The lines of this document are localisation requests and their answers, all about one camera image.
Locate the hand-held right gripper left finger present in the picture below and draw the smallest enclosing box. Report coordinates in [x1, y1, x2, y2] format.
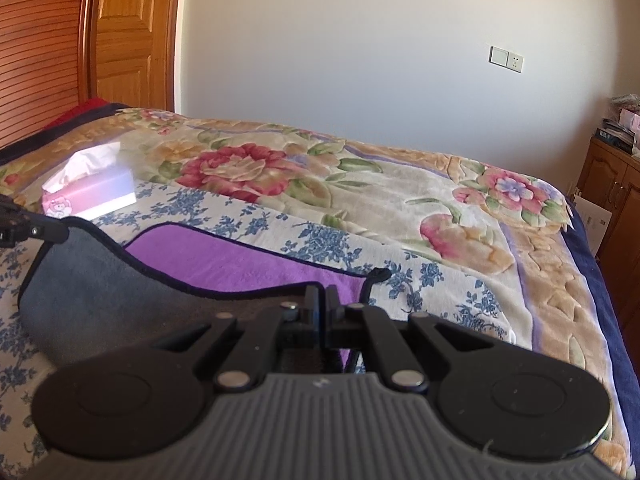
[154, 284, 322, 392]

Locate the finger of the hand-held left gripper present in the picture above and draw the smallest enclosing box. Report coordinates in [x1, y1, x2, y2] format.
[0, 196, 69, 247]

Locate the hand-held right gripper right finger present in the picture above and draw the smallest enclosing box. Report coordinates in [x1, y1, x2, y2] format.
[326, 284, 495, 394]

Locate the purple and grey towel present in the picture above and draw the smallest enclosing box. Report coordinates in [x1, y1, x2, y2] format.
[19, 217, 394, 377]

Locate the pink tissue box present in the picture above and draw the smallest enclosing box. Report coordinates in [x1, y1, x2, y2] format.
[41, 141, 137, 221]

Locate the blue floral bed sheet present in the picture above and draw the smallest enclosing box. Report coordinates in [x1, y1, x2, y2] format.
[0, 180, 512, 480]

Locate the red cloth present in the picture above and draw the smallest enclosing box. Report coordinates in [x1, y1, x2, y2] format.
[42, 97, 117, 134]

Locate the floral plush blanket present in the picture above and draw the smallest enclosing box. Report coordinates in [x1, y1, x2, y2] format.
[0, 105, 632, 480]

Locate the wooden louvered wardrobe door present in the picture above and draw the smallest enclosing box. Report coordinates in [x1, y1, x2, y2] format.
[0, 0, 95, 150]

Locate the wooden panel door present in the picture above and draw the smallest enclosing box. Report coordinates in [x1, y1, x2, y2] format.
[89, 0, 187, 112]

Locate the dark blue bed cover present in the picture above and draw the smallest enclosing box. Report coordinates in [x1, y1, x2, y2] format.
[564, 194, 640, 463]

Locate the white paper board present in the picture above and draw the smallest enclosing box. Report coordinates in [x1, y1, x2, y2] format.
[570, 194, 614, 257]

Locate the wooden cabinet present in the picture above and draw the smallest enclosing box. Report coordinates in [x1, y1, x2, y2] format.
[575, 137, 640, 332]

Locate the pile of books and boxes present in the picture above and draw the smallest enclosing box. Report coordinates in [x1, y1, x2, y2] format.
[594, 92, 640, 157]

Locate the white wall switch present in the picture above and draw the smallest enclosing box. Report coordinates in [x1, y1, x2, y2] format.
[488, 45, 525, 74]

